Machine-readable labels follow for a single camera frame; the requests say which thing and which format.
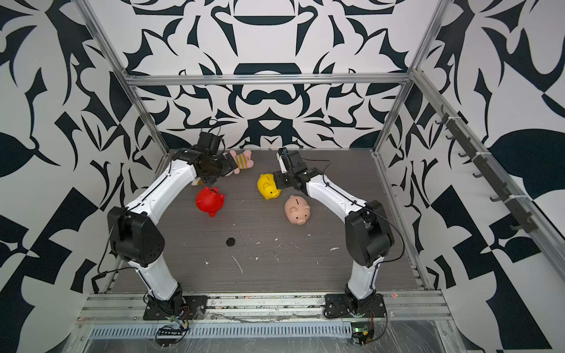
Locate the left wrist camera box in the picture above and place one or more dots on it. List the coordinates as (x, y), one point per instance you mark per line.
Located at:
(208, 143)

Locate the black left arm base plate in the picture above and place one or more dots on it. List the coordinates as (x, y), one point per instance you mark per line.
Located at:
(183, 308)

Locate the red piggy bank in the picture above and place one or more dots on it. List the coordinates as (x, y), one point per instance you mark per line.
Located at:
(210, 201)

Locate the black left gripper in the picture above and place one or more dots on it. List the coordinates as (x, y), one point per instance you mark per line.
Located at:
(226, 166)

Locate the pink piggy bank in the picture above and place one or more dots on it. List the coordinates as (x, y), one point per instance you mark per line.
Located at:
(297, 210)

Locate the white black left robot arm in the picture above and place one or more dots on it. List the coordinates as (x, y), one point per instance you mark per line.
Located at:
(133, 232)

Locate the yellow piggy bank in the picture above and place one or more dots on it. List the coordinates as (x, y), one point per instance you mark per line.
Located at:
(267, 187)

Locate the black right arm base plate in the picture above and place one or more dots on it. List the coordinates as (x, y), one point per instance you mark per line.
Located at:
(346, 305)

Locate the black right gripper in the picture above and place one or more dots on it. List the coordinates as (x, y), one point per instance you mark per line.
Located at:
(279, 183)

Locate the right base circuit board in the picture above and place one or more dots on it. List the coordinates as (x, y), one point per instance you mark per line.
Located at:
(362, 333)

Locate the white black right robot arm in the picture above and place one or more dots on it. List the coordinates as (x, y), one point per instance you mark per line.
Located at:
(368, 235)

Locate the pink striped plush toy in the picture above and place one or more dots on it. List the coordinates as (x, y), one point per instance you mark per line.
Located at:
(243, 161)

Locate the base circuit board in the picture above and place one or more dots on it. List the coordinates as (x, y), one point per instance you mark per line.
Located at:
(362, 333)
(169, 335)

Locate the aluminium frame front rail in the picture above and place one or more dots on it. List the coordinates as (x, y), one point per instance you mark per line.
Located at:
(260, 307)

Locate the left base circuit board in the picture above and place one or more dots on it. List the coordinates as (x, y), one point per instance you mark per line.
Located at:
(169, 335)

